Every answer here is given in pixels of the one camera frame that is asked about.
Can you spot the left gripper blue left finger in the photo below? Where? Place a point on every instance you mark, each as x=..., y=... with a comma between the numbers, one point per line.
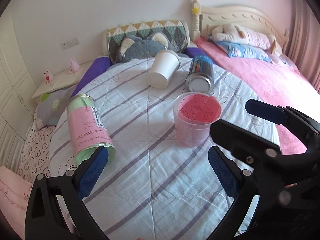
x=77, y=184

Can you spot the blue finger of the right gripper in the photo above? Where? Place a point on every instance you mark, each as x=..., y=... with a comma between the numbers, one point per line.
x=243, y=145
x=276, y=114

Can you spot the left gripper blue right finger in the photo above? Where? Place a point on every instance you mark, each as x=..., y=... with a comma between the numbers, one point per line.
x=236, y=185

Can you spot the pink lined clear plastic cup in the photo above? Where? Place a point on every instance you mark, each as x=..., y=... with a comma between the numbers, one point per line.
x=193, y=115

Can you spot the white paper cup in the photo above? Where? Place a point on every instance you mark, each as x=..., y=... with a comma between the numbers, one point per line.
x=165, y=64

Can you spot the pink bed blanket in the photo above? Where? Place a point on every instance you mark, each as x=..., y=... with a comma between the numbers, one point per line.
x=276, y=85

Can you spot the heart patterned white sheet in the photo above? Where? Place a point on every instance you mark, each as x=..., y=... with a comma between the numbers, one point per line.
x=34, y=158

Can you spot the green pink labelled can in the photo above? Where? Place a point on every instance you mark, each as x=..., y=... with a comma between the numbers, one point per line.
x=86, y=128

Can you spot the pink curtain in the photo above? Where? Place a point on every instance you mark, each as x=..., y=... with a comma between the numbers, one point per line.
x=304, y=47

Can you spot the blue cartoon pillow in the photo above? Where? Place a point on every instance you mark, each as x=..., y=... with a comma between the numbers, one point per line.
x=241, y=50

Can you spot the blue black metal can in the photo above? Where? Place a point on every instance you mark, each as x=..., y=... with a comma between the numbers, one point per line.
x=200, y=76

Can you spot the grey flower cushion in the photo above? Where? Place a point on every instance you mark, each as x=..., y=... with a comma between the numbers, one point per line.
x=50, y=111

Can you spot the cream plush dog toy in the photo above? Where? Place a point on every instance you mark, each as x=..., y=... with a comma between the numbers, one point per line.
x=241, y=35

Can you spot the cream bedside table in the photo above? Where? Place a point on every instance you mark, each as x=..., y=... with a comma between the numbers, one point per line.
x=62, y=80

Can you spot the cream wardrobe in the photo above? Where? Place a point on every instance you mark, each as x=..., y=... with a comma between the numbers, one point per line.
x=17, y=88

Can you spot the white heart figurine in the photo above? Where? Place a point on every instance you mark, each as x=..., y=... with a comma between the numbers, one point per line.
x=48, y=76

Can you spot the cream wooden headboard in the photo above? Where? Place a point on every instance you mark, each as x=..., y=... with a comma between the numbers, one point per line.
x=211, y=17

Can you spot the pink rabbit figurine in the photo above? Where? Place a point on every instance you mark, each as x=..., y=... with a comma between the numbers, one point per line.
x=74, y=67

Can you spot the purple bolster cushion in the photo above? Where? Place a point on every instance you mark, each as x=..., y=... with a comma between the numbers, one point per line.
x=102, y=64

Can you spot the triangle patterned quilted pillow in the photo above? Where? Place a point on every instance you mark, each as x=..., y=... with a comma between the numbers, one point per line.
x=176, y=31

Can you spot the yellow star sticker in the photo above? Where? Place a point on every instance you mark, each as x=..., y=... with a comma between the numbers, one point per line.
x=195, y=10

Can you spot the grey plush toy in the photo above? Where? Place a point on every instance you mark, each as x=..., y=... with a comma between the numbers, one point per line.
x=134, y=47

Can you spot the white wall socket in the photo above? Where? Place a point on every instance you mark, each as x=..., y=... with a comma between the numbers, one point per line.
x=69, y=44

